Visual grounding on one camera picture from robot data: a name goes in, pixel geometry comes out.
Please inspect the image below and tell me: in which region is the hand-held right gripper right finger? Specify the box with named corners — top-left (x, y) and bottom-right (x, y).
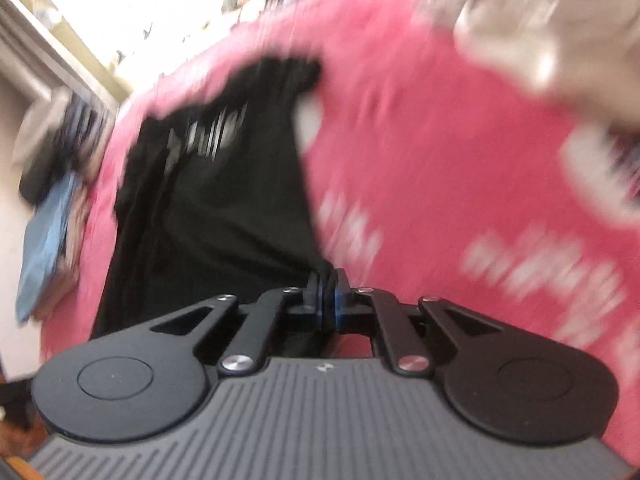
top-left (333, 269), bottom-right (503, 376)

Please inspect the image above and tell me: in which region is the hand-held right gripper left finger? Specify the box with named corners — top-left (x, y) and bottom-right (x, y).
top-left (151, 270), bottom-right (327, 376)

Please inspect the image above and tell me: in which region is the black printed t-shirt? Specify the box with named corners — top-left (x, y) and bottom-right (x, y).
top-left (90, 55), bottom-right (341, 358)

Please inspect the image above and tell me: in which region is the pile of white clothes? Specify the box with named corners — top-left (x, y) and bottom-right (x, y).
top-left (425, 0), bottom-right (640, 126)

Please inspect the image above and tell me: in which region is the pink floral blanket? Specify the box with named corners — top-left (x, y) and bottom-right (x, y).
top-left (40, 0), bottom-right (640, 480)

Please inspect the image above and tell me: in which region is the light blue folded garment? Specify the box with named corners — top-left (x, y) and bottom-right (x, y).
top-left (15, 172), bottom-right (82, 325)

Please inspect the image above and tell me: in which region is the dark grey folded garment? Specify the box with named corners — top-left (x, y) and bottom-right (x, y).
top-left (20, 97), bottom-right (113, 203)

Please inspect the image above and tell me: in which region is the pale grey folded garment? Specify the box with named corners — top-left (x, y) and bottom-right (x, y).
top-left (12, 89), bottom-right (73, 171)

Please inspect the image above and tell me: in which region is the grey curtain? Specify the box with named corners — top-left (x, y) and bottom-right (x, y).
top-left (0, 0), bottom-right (132, 111)

